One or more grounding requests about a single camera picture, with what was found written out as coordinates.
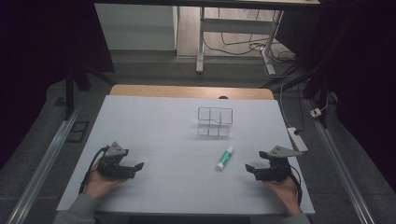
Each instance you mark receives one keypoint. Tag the black floor frame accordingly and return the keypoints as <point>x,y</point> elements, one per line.
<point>77,132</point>

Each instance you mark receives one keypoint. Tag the white-legged background desk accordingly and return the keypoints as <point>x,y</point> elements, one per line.
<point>236,26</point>

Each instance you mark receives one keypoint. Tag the white power strip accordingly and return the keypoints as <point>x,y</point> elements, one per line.
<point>297,139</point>

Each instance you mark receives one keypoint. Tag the metal floor rail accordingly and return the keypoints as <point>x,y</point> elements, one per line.
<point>43,168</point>
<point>342,174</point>

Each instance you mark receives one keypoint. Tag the small white adapter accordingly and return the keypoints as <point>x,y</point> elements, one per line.
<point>315,112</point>

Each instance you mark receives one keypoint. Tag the clear acrylic organizer box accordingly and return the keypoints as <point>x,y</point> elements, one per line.
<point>214,121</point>

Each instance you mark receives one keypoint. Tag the person's right hand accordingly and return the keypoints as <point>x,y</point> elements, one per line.
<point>285,194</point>

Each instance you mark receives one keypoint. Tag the black stand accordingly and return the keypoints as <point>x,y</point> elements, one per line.
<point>70,93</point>

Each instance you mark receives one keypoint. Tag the white table mat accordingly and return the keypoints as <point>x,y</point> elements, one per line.
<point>174,186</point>

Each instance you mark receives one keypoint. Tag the green and white glue stick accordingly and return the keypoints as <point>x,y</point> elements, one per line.
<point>224,158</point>

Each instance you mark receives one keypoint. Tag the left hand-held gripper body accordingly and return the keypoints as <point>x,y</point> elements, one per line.
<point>112,161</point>

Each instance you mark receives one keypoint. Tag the person's left hand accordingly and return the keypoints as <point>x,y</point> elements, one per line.
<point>99,185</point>

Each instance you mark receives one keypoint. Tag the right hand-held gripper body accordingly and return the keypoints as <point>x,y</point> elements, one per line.
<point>278,165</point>

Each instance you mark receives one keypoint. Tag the wooden table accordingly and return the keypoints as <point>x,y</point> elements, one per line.
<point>186,91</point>

